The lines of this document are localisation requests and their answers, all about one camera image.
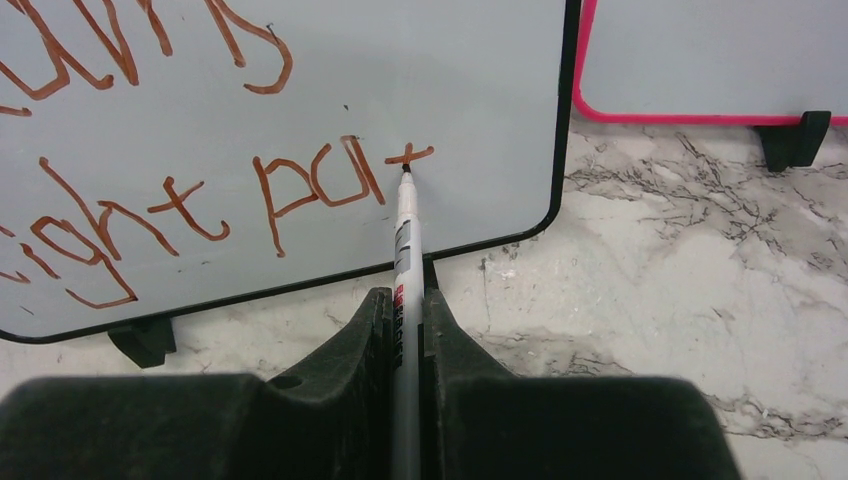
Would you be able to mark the black framed whiteboard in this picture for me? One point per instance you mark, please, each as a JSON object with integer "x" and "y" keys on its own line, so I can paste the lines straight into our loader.
{"x": 160, "y": 158}

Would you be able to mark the pink framed whiteboard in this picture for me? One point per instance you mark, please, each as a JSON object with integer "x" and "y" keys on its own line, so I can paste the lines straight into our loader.
{"x": 779, "y": 67}

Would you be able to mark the white red marker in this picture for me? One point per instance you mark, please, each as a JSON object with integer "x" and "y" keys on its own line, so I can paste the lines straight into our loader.
{"x": 406, "y": 334}

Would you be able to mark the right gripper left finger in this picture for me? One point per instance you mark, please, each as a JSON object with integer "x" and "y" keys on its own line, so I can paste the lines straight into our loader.
{"x": 323, "y": 418}

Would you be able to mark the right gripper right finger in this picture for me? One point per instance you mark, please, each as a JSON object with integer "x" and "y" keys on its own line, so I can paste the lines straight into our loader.
{"x": 489, "y": 423}

